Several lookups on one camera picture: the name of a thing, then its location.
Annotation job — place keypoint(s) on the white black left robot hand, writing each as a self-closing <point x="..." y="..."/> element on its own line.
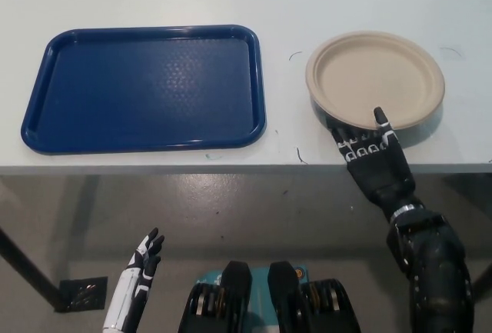
<point x="128" y="294"/>

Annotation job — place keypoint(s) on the blue plastic serving tray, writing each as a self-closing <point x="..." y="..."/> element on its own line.
<point x="115" y="90"/>

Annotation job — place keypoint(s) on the black table leg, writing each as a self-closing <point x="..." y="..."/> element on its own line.
<point x="483" y="285"/>
<point x="30" y="264"/>

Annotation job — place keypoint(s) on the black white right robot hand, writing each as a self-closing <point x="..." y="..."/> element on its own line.
<point x="380" y="171"/>

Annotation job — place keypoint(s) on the beige paper plate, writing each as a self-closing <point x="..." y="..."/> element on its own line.
<point x="373" y="75"/>

